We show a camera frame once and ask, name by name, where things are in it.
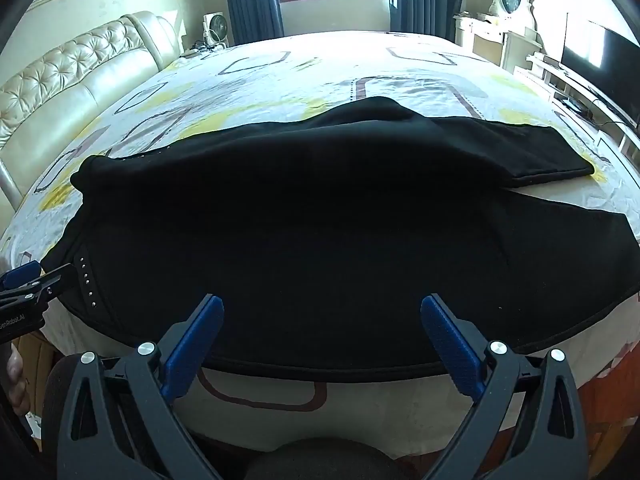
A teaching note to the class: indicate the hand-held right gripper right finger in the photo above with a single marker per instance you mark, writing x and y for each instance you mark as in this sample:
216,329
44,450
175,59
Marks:
450,350

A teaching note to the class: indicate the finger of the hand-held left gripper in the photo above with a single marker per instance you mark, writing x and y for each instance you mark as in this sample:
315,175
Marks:
47,280
20,273

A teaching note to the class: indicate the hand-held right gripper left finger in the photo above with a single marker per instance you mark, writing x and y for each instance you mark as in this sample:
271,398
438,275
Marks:
197,342

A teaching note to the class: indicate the black pants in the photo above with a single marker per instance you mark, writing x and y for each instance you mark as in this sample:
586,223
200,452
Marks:
300,220

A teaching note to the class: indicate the person's left hand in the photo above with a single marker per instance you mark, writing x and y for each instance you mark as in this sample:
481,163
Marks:
15,380

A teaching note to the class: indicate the cream leather bed headboard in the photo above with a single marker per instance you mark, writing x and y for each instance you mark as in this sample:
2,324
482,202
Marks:
75,75

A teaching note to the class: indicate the small black device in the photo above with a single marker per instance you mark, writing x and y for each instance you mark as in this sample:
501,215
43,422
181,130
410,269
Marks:
572,105

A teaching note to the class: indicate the bedside table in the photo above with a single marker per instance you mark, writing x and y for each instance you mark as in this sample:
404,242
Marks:
202,50

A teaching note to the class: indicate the white television cabinet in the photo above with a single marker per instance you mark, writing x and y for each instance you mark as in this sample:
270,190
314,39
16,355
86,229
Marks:
550,72

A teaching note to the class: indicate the white patterned bedsheet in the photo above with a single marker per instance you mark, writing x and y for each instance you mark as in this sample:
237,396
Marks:
300,65

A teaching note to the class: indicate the white box fan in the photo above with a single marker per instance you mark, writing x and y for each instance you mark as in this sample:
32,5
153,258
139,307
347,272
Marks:
215,29

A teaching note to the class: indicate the black flat television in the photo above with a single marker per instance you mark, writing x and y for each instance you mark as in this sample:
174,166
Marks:
600,60

